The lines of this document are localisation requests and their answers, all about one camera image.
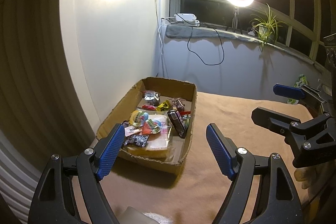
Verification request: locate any brown cardboard box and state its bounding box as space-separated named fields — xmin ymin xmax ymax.
xmin=97 ymin=77 xmax=197 ymax=175

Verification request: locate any dark snickers bar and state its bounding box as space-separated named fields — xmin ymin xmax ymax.
xmin=167 ymin=109 xmax=187 ymax=139

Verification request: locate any white cable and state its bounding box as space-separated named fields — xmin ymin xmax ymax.
xmin=156 ymin=16 xmax=177 ymax=77

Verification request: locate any yellow green snack packet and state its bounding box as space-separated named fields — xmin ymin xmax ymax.
xmin=156 ymin=100 xmax=173 ymax=112

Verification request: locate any large clear nut bag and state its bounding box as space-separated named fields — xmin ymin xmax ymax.
xmin=142 ymin=90 xmax=160 ymax=106

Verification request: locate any potted spider plant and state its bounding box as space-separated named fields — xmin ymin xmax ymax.
xmin=251 ymin=4 xmax=284 ymax=47

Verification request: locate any black snack packet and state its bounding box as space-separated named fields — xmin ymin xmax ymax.
xmin=123 ymin=134 xmax=149 ymax=148

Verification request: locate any white power adapter box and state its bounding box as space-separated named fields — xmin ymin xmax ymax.
xmin=174 ymin=13 xmax=200 ymax=27

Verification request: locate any pink printed plastic bag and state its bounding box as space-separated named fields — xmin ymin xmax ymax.
xmin=146 ymin=114 xmax=171 ymax=151

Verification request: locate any clear red-edged nut bag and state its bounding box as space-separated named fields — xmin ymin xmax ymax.
xmin=171 ymin=98 xmax=191 ymax=116

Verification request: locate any grey sill cloth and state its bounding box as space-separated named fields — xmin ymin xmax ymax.
xmin=165 ymin=24 xmax=314 ymax=65

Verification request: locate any green white snack bag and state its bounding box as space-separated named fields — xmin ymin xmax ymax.
xmin=286 ymin=74 xmax=309 ymax=105

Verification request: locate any black cable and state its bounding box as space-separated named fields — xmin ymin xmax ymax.
xmin=186 ymin=25 xmax=226 ymax=67

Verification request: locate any yellow jelly cup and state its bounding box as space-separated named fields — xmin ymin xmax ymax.
xmin=129 ymin=110 xmax=149 ymax=127

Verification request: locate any black camera box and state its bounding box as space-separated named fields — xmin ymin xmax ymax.
xmin=323 ymin=33 xmax=336 ymax=74

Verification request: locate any pink small packet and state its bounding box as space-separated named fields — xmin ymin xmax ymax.
xmin=124 ymin=126 xmax=142 ymax=137

